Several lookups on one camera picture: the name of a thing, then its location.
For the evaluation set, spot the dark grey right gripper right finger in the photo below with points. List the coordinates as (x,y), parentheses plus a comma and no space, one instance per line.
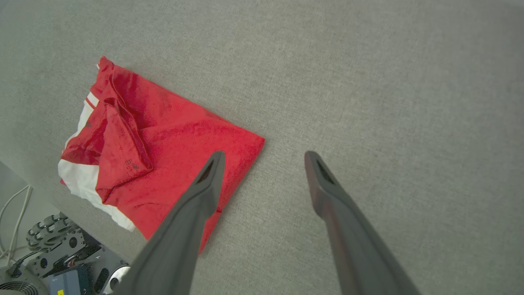
(352,246)

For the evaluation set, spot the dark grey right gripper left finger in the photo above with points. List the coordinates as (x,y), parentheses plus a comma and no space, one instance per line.
(180,237)

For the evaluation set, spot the red and white shirt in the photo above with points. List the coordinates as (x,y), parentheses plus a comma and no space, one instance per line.
(176,139)

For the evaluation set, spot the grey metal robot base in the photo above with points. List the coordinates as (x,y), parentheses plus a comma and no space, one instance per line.
(61,250)

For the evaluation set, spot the grey fabric sofa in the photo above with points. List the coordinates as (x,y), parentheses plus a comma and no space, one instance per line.
(389,102)

